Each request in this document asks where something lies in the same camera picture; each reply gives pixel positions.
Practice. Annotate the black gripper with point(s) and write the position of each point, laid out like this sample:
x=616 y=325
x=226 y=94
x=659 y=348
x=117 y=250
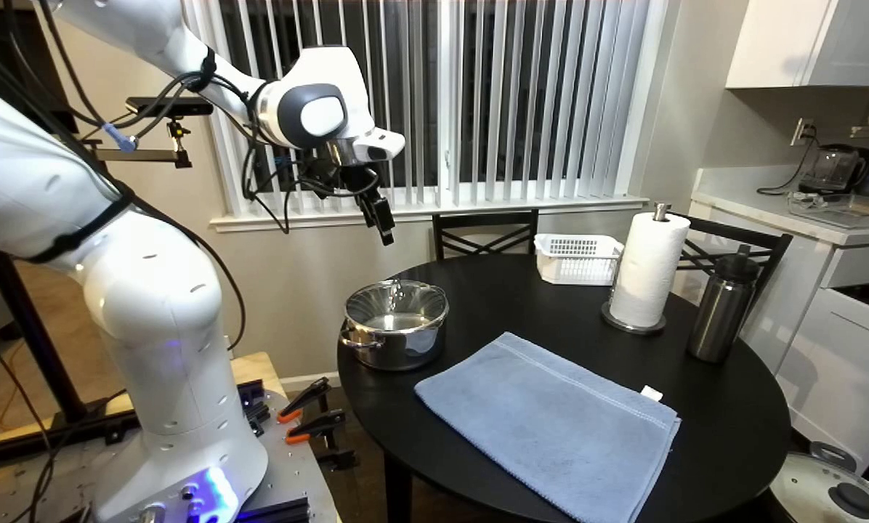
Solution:
x=357 y=174

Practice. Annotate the glass pot lid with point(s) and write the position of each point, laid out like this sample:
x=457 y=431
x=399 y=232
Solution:
x=395 y=302

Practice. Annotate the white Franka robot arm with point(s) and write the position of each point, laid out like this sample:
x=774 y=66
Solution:
x=159 y=309

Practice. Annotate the silver steel pot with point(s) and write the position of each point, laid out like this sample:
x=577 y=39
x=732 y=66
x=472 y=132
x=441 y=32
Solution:
x=393 y=348

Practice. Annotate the blue towel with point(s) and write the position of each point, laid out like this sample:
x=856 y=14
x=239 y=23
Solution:
x=550 y=415

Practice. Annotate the white paper towel roll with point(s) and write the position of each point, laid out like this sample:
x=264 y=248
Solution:
x=648 y=270

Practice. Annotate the white vertical window blinds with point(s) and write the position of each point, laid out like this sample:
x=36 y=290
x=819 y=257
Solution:
x=508 y=96

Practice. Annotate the white plastic basket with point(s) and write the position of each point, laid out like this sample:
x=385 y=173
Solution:
x=577 y=263

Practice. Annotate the steel water bottle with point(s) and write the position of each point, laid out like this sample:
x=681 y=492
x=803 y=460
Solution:
x=720 y=313

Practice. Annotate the black tripod stand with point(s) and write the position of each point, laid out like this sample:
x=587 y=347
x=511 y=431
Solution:
x=26 y=329

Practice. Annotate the black countertop appliance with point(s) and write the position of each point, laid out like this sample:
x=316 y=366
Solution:
x=832 y=173

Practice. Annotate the white upper kitchen cabinet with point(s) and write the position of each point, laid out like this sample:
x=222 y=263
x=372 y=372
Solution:
x=810 y=43

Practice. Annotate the white kitchen counter cabinet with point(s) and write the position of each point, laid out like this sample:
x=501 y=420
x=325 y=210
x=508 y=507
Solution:
x=841 y=329

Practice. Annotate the white round lidded bin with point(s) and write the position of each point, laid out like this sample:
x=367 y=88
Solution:
x=826 y=489

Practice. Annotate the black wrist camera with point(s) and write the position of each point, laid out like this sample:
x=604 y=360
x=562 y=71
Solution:
x=316 y=173

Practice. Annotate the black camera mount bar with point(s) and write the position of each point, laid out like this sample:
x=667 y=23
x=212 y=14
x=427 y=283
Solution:
x=158 y=104

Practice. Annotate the white wall outlet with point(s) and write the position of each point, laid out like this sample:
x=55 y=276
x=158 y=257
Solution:
x=803 y=132

